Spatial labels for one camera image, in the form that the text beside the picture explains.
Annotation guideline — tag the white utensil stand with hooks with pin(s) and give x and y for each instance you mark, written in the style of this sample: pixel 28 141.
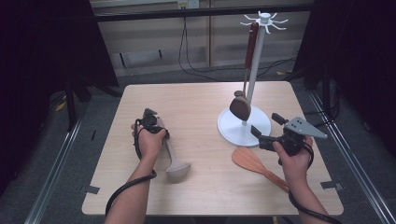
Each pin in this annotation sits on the white utensil stand with hooks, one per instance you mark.
pixel 233 129

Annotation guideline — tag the beige wooden ladle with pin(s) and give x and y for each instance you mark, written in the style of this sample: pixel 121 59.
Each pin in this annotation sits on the beige wooden ladle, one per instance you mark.
pixel 177 171

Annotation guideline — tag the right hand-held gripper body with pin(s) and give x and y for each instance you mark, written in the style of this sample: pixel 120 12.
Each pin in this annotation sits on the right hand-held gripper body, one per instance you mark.
pixel 294 140

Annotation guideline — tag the person's right hand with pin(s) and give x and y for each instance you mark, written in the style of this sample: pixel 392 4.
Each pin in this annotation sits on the person's right hand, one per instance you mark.
pixel 295 168

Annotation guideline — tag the dark curtain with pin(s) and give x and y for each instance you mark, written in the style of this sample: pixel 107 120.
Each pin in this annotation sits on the dark curtain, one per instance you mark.
pixel 31 62
pixel 358 46

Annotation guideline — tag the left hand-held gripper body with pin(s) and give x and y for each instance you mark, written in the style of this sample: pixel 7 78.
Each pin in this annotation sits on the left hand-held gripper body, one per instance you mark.
pixel 149 122

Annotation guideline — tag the black horizontal bar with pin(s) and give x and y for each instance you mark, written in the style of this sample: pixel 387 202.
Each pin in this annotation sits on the black horizontal bar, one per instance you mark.
pixel 155 14

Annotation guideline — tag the white wall socket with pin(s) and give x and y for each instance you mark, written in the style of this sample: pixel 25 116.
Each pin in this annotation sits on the white wall socket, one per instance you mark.
pixel 188 4

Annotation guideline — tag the grey tape strip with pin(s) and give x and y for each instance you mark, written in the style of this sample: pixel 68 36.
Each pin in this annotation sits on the grey tape strip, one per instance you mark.
pixel 91 189
pixel 333 185

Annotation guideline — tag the yellow floor tape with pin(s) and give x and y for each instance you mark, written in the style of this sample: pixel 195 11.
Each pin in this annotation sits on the yellow floor tape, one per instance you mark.
pixel 60 106

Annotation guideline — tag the person's left hand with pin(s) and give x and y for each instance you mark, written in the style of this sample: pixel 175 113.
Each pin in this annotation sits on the person's left hand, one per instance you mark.
pixel 149 146

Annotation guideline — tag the black metal stand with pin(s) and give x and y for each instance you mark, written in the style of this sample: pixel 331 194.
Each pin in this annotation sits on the black metal stand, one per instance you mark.
pixel 71 105
pixel 326 93

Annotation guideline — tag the orange wooden spatula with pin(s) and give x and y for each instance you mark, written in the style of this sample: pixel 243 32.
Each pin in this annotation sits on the orange wooden spatula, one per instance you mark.
pixel 246 158

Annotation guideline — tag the metal floor rail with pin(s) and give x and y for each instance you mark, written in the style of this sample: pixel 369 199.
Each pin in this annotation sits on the metal floor rail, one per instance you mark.
pixel 351 158
pixel 53 177

